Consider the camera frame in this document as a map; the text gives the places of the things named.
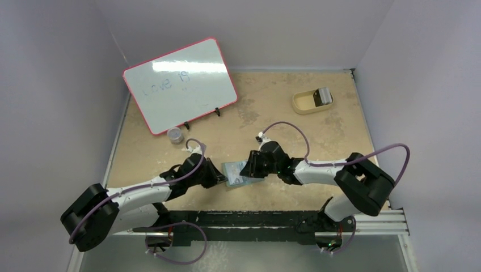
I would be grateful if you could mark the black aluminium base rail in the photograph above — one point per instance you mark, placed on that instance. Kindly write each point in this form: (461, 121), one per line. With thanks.
(180, 228)

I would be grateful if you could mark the silver diamond credit card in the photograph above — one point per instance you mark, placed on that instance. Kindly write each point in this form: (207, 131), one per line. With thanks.
(231, 170)

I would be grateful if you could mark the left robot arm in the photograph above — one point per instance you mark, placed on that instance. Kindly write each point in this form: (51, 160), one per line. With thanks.
(99, 212)

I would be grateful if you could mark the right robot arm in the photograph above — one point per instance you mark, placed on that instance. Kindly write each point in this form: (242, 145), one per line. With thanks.
(365, 187)

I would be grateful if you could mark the stack of cards in tray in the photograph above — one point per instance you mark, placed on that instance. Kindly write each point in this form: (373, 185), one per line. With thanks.
(322, 97)

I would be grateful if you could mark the pink framed whiteboard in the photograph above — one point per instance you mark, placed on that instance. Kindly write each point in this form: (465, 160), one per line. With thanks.
(181, 86)

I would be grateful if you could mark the small silver tin can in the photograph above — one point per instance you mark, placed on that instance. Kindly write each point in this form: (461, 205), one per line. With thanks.
(175, 135)

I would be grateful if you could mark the beige oval tray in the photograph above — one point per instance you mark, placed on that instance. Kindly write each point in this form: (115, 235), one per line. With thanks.
(303, 103)

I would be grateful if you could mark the teal leather card holder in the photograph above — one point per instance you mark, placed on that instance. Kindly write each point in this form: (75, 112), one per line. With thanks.
(249, 180)

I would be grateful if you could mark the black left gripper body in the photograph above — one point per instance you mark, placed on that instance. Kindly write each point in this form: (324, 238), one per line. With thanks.
(205, 177)

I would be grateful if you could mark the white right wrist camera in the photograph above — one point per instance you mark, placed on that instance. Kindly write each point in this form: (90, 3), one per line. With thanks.
(261, 138)

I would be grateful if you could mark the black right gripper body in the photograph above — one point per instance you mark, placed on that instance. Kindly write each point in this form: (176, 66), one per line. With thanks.
(256, 164)

